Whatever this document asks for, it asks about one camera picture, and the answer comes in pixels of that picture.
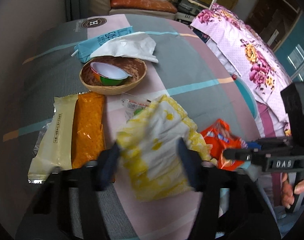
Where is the orange Ovaltine wrapper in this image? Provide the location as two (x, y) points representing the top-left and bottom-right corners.
(201, 119), (248, 171)

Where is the cream and orange snack packet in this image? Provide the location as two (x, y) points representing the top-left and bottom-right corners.
(28, 92), (106, 184)

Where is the yellow stained tissue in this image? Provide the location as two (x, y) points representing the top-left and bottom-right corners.
(116, 95), (216, 202)

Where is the green pastry clear wrapper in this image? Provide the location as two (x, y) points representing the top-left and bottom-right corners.
(121, 99), (151, 121)

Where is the green jelly cup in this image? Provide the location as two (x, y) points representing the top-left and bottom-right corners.
(90, 62), (132, 86)

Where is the brown coconut shell bowl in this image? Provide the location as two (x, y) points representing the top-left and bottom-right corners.
(79, 56), (148, 95)

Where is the blue milk carton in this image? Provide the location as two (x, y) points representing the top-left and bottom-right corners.
(71, 26), (133, 63)

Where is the white paper napkin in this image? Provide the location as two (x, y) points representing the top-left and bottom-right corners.
(90, 31), (159, 63)

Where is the teal plastic trash bin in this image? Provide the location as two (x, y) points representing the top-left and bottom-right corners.
(230, 73), (258, 119)

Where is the person's right hand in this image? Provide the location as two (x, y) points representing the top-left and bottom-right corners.
(281, 173), (304, 209)

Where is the plaid bed sheet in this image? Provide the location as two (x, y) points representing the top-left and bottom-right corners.
(2, 15), (263, 235)

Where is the teal wardrobe door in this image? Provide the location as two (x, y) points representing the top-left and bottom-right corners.
(275, 13), (304, 81)

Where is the floral pink quilt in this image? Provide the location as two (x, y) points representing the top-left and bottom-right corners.
(190, 3), (291, 137)

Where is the dark wooden cabinet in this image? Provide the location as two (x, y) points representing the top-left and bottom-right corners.
(245, 0), (302, 52)

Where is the black electronics stack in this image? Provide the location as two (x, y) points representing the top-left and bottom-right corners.
(175, 0), (210, 25)

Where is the grey curtain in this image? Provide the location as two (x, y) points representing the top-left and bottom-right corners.
(64, 0), (91, 22)

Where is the orange seat cushion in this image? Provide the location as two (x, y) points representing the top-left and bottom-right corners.
(110, 0), (177, 14)

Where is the beige armchair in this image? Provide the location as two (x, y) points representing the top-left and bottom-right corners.
(88, 0), (177, 20)

